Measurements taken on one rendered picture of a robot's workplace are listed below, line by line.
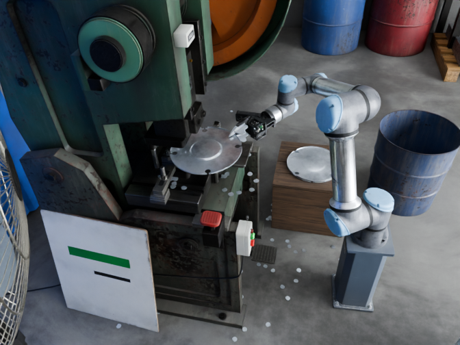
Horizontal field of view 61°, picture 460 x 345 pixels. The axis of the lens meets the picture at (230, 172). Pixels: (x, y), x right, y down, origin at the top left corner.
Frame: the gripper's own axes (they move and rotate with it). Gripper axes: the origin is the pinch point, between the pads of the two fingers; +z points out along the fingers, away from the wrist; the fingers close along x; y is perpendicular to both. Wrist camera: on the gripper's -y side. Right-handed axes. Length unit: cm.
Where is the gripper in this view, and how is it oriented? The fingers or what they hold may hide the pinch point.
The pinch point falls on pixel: (230, 135)
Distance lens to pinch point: 164.1
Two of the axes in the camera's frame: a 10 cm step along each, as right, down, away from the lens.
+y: 6.3, 4.9, -6.0
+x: 0.8, 7.3, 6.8
